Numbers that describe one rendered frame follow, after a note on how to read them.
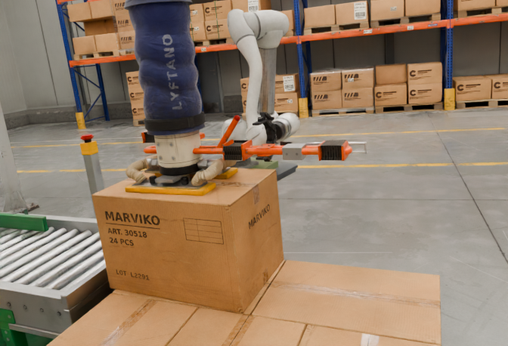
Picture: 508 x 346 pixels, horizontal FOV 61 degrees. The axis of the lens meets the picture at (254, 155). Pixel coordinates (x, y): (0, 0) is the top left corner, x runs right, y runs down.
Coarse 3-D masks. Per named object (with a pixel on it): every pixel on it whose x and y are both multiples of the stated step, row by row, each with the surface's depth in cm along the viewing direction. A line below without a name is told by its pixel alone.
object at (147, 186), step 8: (152, 176) 161; (136, 184) 161; (144, 184) 160; (152, 184) 159; (160, 184) 158; (168, 184) 157; (176, 184) 156; (184, 184) 155; (208, 184) 154; (136, 192) 160; (144, 192) 158; (152, 192) 157; (160, 192) 155; (168, 192) 154; (176, 192) 152; (184, 192) 151; (192, 192) 150; (200, 192) 148; (208, 192) 152
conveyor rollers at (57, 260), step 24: (0, 240) 235; (24, 240) 230; (48, 240) 231; (72, 240) 224; (96, 240) 226; (0, 264) 206; (24, 264) 207; (48, 264) 199; (72, 264) 200; (96, 264) 202; (48, 288) 178
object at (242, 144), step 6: (222, 144) 152; (228, 144) 156; (234, 144) 156; (240, 144) 155; (246, 144) 152; (222, 150) 153; (228, 150) 151; (234, 150) 150; (240, 150) 149; (228, 156) 151; (234, 156) 150; (240, 156) 150; (246, 156) 152
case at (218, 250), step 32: (128, 192) 161; (224, 192) 150; (256, 192) 156; (128, 224) 159; (160, 224) 152; (192, 224) 146; (224, 224) 141; (256, 224) 156; (128, 256) 163; (160, 256) 156; (192, 256) 150; (224, 256) 144; (256, 256) 156; (128, 288) 168; (160, 288) 160; (192, 288) 154; (224, 288) 148; (256, 288) 157
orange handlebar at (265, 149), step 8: (200, 136) 186; (264, 144) 152; (272, 144) 151; (144, 152) 168; (152, 152) 167; (200, 152) 158; (208, 152) 156; (216, 152) 155; (248, 152) 150; (256, 152) 149; (264, 152) 148; (272, 152) 146; (280, 152) 145; (304, 152) 142; (312, 152) 141
